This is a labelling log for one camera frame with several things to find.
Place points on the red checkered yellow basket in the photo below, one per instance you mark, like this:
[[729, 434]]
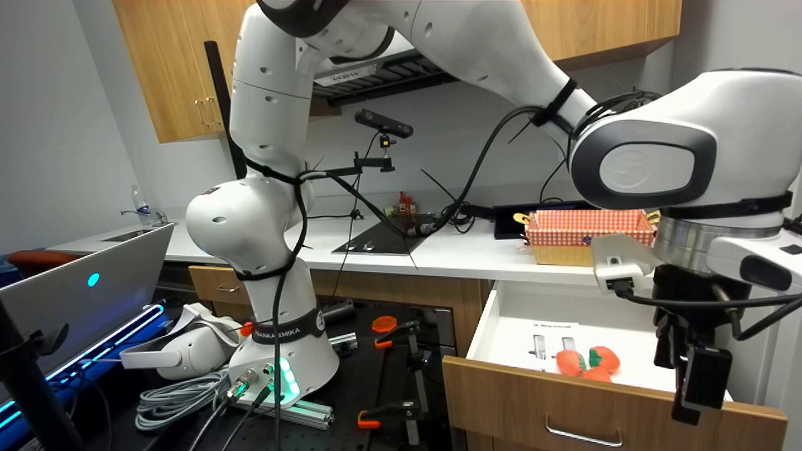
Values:
[[577, 227]]

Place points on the wide wooden wall cabinet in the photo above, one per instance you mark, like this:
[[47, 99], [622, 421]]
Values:
[[167, 65]]

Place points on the orange plush fruit toy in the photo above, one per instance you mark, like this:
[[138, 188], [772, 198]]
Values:
[[571, 361], [606, 358]]

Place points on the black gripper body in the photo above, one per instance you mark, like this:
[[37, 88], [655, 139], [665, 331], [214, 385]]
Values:
[[692, 301]]

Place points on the black foreground stand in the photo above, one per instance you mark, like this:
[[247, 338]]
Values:
[[26, 385]]

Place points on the black stereo camera bar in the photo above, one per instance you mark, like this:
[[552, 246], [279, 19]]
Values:
[[384, 124]]

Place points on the grey laptop with blue light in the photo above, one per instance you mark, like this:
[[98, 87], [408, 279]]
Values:
[[83, 291]]

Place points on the chrome sink faucet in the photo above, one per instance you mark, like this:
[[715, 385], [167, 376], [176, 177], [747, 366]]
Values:
[[142, 208]]

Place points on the white printed paper sheet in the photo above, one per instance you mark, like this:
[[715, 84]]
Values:
[[541, 338]]

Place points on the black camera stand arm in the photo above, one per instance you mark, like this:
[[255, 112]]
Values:
[[353, 170]]

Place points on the black induction cooktop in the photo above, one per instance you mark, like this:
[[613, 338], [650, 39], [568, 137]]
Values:
[[376, 238]]

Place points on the red flat object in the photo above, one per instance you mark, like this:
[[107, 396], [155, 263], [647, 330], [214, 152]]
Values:
[[39, 257]]

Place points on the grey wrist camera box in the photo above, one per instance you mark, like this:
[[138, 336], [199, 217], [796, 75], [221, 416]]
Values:
[[622, 263]]

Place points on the narrow wooden wall cabinet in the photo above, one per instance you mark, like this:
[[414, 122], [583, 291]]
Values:
[[610, 26]]

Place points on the steel range hood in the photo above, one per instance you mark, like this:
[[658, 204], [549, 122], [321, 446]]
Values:
[[376, 75]]

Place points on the black flat box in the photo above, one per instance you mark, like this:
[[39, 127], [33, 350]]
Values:
[[508, 223]]

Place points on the white VR headset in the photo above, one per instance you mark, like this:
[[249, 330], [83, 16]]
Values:
[[185, 347]]

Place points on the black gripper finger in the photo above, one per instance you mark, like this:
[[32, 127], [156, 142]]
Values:
[[688, 391], [712, 376]]

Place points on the small red countertop figure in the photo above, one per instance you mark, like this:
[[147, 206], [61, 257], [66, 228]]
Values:
[[408, 204]]

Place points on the wooden base cabinet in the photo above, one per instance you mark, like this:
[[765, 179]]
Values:
[[391, 291]]

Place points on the wooden drawer white inside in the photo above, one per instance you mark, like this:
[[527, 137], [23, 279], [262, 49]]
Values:
[[534, 402]]

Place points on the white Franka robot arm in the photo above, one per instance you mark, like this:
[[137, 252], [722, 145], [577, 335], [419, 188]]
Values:
[[266, 100]]

